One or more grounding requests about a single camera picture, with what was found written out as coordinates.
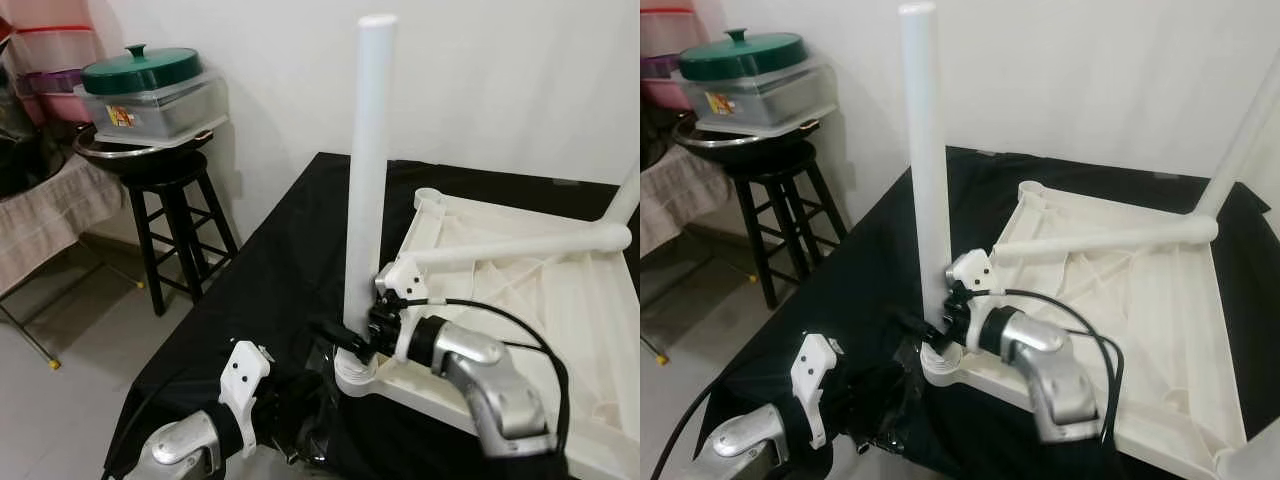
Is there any black tablecloth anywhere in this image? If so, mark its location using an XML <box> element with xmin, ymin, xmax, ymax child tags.
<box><xmin>690</xmin><ymin>145</ymin><xmax>1280</xmax><ymax>480</ymax></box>
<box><xmin>105</xmin><ymin>152</ymin><xmax>641</xmax><ymax>480</ymax></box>

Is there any beige table cover cloth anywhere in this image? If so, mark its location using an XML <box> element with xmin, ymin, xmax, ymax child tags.
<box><xmin>0</xmin><ymin>155</ymin><xmax>126</xmax><ymax>296</ymax></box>
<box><xmin>640</xmin><ymin>145</ymin><xmax>736</xmax><ymax>256</ymax></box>

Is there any white plastic table leg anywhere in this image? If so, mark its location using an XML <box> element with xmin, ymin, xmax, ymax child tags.
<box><xmin>340</xmin><ymin>14</ymin><xmax>399</xmax><ymax>376</ymax></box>
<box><xmin>898</xmin><ymin>2</ymin><xmax>963</xmax><ymax>361</ymax></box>
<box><xmin>410</xmin><ymin>222</ymin><xmax>633</xmax><ymax>269</ymax></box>
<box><xmin>1215</xmin><ymin>420</ymin><xmax>1280</xmax><ymax>480</ymax></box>
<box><xmin>600</xmin><ymin>165</ymin><xmax>641</xmax><ymax>231</ymax></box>
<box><xmin>990</xmin><ymin>215</ymin><xmax>1219</xmax><ymax>266</ymax></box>
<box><xmin>1195</xmin><ymin>50</ymin><xmax>1280</xmax><ymax>221</ymax></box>

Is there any white plastic table top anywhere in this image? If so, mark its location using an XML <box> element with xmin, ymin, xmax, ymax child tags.
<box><xmin>918</xmin><ymin>180</ymin><xmax>1280</xmax><ymax>480</ymax></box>
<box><xmin>333</xmin><ymin>187</ymin><xmax>641</xmax><ymax>480</ymax></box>

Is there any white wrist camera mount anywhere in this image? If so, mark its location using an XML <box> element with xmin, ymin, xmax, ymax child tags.
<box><xmin>790</xmin><ymin>333</ymin><xmax>841</xmax><ymax>451</ymax></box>
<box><xmin>218</xmin><ymin>340</ymin><xmax>273</xmax><ymax>431</ymax></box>
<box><xmin>375</xmin><ymin>257</ymin><xmax>433</xmax><ymax>363</ymax></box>
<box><xmin>943</xmin><ymin>248</ymin><xmax>1004</xmax><ymax>353</ymax></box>

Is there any green pot lid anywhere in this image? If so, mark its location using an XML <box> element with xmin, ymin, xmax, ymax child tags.
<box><xmin>82</xmin><ymin>43</ymin><xmax>201</xmax><ymax>96</ymax></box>
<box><xmin>678</xmin><ymin>30</ymin><xmax>809</xmax><ymax>83</ymax></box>

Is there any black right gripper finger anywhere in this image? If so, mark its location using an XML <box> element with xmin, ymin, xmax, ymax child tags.
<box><xmin>308</xmin><ymin>318</ymin><xmax>378</xmax><ymax>363</ymax></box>
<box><xmin>893</xmin><ymin>308</ymin><xmax>951</xmax><ymax>351</ymax></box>

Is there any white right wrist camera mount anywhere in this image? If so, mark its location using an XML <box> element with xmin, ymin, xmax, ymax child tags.
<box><xmin>943</xmin><ymin>248</ymin><xmax>1004</xmax><ymax>353</ymax></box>
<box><xmin>375</xmin><ymin>257</ymin><xmax>433</xmax><ymax>363</ymax></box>

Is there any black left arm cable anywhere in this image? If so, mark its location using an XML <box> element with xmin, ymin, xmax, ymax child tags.
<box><xmin>650</xmin><ymin>385</ymin><xmax>721</xmax><ymax>480</ymax></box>

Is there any clear plastic container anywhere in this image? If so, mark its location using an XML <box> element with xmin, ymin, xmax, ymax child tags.
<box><xmin>675</xmin><ymin>65</ymin><xmax>839</xmax><ymax>131</ymax></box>
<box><xmin>75</xmin><ymin>70</ymin><xmax>229</xmax><ymax>141</ymax></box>

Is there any black stool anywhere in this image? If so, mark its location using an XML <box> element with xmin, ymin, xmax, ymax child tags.
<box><xmin>120</xmin><ymin>150</ymin><xmax>241</xmax><ymax>316</ymax></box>
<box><xmin>735</xmin><ymin>150</ymin><xmax>851</xmax><ymax>309</ymax></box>

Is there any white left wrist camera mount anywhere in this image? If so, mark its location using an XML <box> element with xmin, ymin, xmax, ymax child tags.
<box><xmin>218</xmin><ymin>340</ymin><xmax>273</xmax><ymax>431</ymax></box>
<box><xmin>790</xmin><ymin>333</ymin><xmax>841</xmax><ymax>451</ymax></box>

